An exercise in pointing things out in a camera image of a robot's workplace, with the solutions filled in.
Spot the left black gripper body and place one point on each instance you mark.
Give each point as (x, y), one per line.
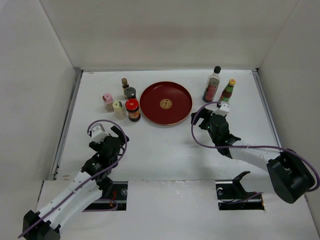
(97, 146)

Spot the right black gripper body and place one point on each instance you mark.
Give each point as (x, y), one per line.
(206, 114)

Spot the yellow lid shaker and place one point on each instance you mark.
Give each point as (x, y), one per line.
(119, 111)

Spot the red lid sauce jar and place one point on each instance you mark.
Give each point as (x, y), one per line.
(133, 109)

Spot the green label chili bottle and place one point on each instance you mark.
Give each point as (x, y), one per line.
(228, 91)

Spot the pink lid shaker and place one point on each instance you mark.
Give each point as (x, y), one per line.
(108, 101)

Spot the tall dark sauce bottle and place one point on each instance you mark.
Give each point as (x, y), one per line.
(212, 85)

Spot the black lid spice jar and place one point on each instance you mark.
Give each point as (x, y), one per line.
(130, 93)

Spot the small brown yellow bottle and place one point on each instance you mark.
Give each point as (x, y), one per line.
(125, 85)

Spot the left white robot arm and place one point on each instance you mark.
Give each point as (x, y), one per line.
(90, 184)

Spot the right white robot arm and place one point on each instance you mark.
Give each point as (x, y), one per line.
(290, 175)

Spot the red round tray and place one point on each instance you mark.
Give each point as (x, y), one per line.
(166, 103)

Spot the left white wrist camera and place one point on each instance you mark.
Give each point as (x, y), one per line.
(97, 133)

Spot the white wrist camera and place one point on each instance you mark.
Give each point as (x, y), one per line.
(224, 109)
(97, 133)

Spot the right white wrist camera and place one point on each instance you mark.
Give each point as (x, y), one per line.
(224, 109)

